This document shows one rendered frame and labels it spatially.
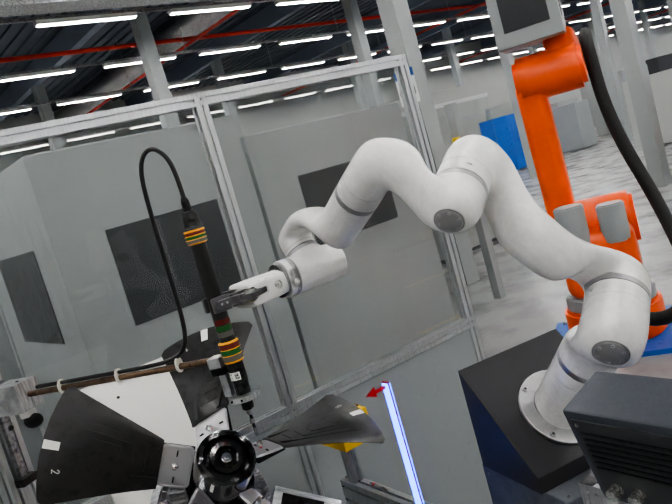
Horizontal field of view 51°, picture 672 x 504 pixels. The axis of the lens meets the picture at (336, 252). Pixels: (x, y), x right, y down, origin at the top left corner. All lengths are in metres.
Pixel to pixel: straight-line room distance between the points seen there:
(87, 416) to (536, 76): 4.13
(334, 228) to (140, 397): 0.71
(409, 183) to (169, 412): 0.89
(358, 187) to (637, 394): 0.59
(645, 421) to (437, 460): 1.71
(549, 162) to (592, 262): 3.84
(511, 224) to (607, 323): 0.24
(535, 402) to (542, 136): 3.64
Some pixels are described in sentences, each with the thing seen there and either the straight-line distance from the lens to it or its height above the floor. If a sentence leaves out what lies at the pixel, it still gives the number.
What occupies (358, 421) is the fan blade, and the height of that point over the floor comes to 1.15.
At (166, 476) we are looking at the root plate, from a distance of 1.53.
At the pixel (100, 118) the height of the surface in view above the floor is 2.03.
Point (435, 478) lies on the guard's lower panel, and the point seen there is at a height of 0.49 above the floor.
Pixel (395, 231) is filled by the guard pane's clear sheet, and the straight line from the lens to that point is 2.63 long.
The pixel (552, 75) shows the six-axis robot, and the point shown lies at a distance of 5.09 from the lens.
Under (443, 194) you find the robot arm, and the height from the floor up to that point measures 1.62.
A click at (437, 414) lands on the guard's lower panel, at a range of 2.76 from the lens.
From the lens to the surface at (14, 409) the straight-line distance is 1.86.
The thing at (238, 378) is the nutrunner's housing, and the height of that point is 1.35.
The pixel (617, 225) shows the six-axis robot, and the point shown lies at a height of 0.84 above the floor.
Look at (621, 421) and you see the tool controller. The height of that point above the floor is 1.22.
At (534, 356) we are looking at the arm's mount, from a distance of 1.79.
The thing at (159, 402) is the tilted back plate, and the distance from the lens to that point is 1.83.
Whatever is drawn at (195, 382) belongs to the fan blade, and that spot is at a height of 1.34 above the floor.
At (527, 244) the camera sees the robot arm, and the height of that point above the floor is 1.48.
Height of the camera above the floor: 1.71
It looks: 7 degrees down
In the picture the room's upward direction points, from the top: 16 degrees counter-clockwise
